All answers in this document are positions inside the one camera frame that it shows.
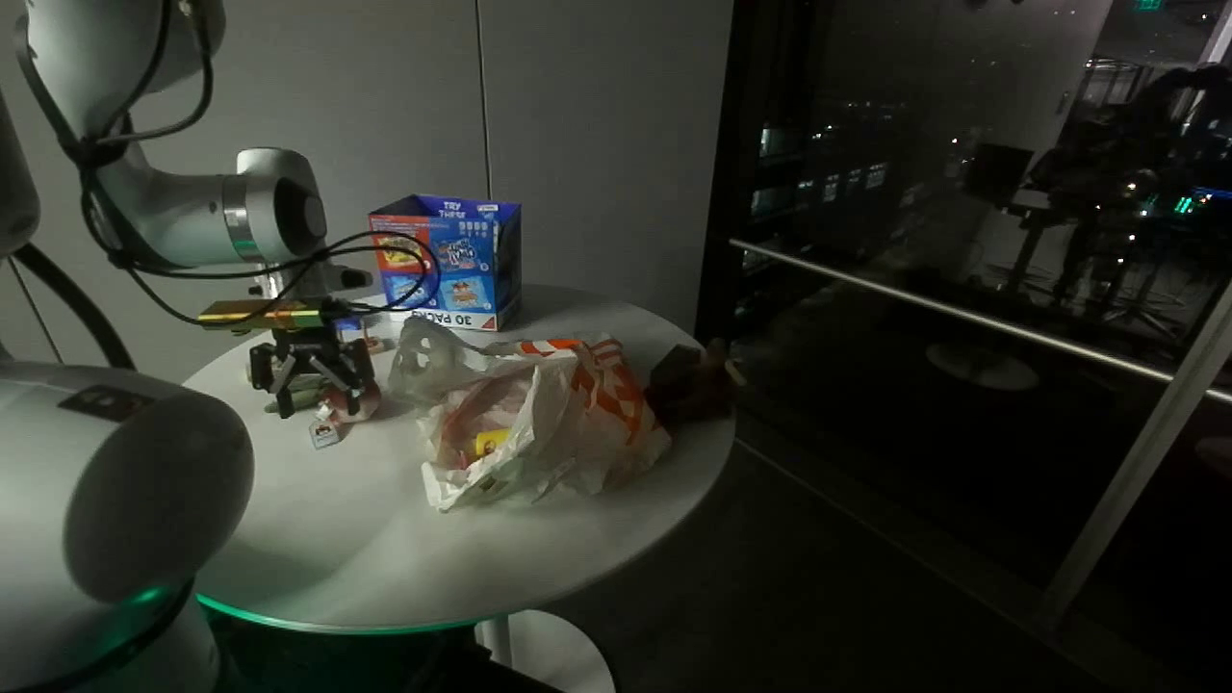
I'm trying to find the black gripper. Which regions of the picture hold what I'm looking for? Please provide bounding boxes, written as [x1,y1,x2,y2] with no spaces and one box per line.
[247,325,387,424]

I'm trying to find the red toy radish green leaves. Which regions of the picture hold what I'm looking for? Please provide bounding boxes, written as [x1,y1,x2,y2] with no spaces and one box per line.
[262,366,387,451]

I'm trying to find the white orange plastic bag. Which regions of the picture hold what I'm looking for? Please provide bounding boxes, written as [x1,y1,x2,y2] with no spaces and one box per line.
[388,315,674,514]

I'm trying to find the round white table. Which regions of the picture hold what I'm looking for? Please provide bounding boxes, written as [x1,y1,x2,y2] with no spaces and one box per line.
[179,282,742,641]

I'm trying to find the blue cardboard snack box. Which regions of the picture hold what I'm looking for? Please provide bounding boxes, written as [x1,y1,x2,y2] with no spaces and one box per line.
[368,192,527,335]

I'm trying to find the white round table base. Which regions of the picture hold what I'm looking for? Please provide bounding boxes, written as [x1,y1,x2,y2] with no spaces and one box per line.
[473,609,620,693]

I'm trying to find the dark brown soft object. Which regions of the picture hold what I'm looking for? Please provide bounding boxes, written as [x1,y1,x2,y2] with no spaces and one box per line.
[643,335,746,429]

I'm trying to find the thick black hose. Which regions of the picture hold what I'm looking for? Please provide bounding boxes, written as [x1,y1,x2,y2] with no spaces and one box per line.
[9,240,144,378]

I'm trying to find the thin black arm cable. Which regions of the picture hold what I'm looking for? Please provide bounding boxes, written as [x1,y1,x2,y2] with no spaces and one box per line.
[72,0,442,329]

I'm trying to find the horizontal window rail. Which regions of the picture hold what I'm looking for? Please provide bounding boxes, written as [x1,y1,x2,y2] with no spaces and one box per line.
[728,235,1232,409]

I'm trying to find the white slanted post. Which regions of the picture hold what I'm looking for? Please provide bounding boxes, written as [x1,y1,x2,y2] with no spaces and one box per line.
[1035,274,1232,631]

